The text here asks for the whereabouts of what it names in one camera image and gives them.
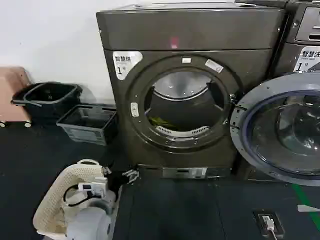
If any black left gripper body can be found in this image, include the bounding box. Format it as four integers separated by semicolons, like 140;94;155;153
106;171;128;195

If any dark grey slatted crate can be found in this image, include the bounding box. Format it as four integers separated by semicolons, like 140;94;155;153
55;104;119;147

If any green cloth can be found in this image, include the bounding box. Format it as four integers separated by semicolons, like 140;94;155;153
148;115;180;130

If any cream perforated laundry basket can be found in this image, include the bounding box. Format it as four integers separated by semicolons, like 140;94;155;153
32;159;121;239

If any pink wheeled cart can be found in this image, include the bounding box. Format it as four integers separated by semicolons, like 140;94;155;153
0;65;34;129

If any round glass dryer door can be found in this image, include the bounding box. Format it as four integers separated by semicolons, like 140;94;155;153
229;71;320;187

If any grey dryer with round opening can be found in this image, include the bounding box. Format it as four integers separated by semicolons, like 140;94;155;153
95;2;292;180

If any black floor socket box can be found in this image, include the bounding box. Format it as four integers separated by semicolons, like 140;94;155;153
252;209;285;237

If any green floor tape strip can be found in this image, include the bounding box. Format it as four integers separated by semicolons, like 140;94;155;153
291;184;320;221

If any grey machine with drawer panel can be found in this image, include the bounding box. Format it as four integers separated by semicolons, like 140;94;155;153
234;0;320;181

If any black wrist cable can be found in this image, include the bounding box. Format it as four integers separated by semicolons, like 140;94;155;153
63;183;94;208

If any black basket with handle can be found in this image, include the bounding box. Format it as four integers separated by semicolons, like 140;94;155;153
10;81;84;126

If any white plug with cable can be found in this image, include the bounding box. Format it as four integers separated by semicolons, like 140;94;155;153
262;215;279;240

